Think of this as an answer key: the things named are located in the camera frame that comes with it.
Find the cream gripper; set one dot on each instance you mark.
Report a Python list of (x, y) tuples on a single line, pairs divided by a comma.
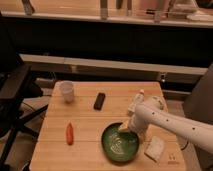
[(124, 127)]

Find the green ceramic bowl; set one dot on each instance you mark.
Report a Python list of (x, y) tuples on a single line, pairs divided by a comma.
[(119, 146)]

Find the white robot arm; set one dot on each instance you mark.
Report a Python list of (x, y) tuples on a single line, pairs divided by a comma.
[(150, 111)]

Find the white squeeze bottle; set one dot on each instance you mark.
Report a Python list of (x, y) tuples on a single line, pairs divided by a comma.
[(138, 98)]

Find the black rectangular block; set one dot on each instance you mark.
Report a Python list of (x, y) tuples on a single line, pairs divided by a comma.
[(99, 101)]

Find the white sponge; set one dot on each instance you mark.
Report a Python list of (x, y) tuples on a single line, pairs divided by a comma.
[(155, 148)]

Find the orange carrot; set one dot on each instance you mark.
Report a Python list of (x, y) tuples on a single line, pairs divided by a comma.
[(69, 134)]

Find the white paper cup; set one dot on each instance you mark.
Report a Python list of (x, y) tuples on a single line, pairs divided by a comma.
[(67, 90)]

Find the black tripod stand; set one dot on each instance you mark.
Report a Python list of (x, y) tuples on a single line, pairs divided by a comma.
[(12, 95)]

